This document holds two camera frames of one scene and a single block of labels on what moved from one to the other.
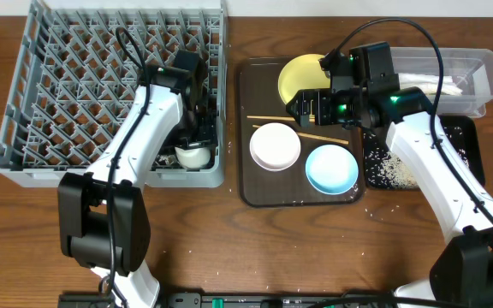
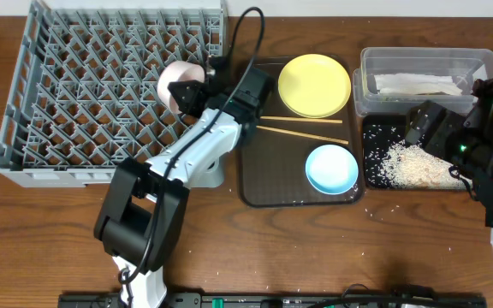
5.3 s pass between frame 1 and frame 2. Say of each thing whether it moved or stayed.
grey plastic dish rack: stayed
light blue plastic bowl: stayed
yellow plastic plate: stayed
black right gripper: moved
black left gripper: moved
